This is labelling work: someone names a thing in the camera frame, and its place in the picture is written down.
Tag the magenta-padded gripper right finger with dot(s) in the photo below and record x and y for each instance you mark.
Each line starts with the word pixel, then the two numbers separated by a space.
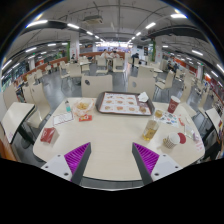
pixel 146 160

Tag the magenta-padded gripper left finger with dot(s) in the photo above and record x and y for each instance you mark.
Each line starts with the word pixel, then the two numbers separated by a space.
pixel 76 160

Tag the clear bottle with yellow drink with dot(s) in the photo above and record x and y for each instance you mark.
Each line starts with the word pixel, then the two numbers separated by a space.
pixel 150 130

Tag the white patterned cup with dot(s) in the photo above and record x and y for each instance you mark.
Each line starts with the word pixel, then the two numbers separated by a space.
pixel 171 140

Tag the red box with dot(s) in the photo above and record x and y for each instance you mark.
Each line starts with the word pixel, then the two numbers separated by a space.
pixel 48 135

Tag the flat round red coaster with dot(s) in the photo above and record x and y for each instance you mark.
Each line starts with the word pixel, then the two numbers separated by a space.
pixel 182 138

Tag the red sauce packet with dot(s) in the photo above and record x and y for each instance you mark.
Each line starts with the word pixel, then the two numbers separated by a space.
pixel 85 118

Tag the white printed card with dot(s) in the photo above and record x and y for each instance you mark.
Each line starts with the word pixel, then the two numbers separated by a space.
pixel 62 118

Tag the printed paper flyer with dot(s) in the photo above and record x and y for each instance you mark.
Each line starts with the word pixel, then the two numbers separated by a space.
pixel 170 119

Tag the clear plastic packet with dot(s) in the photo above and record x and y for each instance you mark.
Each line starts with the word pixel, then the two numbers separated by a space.
pixel 189 131

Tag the small red snack packet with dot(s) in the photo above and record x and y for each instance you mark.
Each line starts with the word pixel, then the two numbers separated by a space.
pixel 181 121

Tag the crumpled food wrapper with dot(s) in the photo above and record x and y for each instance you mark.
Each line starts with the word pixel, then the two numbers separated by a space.
pixel 82 107

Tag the small clear blue bottle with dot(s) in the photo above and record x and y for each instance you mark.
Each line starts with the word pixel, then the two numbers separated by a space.
pixel 67 107

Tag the pink table sticker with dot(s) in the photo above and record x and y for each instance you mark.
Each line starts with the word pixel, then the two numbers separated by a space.
pixel 200 145

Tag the red paper cup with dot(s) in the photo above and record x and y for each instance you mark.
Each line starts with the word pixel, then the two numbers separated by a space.
pixel 173 106

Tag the dark brown food tray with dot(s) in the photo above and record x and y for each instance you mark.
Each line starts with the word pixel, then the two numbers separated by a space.
pixel 99 104

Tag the white napkin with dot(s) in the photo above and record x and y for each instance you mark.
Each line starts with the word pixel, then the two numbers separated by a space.
pixel 143 97

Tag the beige cafeteria chairs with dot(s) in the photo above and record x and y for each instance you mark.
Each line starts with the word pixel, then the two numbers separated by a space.
pixel 96 86

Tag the person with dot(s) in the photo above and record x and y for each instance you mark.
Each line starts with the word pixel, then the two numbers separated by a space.
pixel 115 54
pixel 106 54
pixel 135 58
pixel 170 65

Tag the ceiling strip lights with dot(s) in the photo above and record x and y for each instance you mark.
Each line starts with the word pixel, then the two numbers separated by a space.
pixel 150 25

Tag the ceiling air conditioner unit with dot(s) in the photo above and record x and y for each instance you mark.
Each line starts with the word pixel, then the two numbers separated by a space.
pixel 93 20

